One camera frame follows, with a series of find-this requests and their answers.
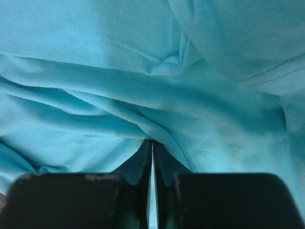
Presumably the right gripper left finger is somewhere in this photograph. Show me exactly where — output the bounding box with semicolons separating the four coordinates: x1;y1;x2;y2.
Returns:
0;140;152;229

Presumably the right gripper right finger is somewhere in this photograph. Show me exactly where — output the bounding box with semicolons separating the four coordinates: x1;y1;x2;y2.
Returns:
152;142;305;229

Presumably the turquoise t-shirt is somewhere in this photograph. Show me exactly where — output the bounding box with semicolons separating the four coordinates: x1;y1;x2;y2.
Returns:
0;0;305;217

